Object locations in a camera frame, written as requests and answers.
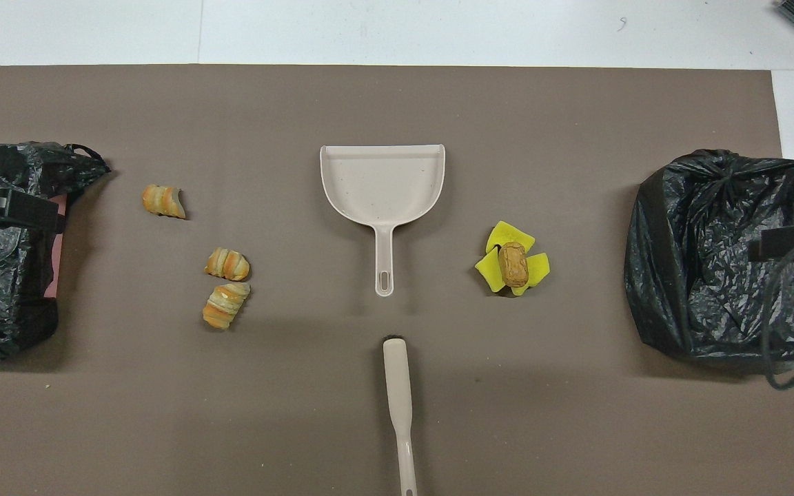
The toy croissant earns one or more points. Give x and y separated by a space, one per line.
227 264
225 306
161 200

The brown toy bread loaf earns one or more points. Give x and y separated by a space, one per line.
513 265

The beige plastic dustpan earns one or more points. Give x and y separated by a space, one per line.
383 186

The beige brush with black bristles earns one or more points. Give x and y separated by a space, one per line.
397 386

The pink plastic bin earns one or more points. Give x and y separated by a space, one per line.
56 262

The bin lined with black bag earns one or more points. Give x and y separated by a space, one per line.
700 275

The brown table mat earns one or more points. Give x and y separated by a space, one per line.
397 103

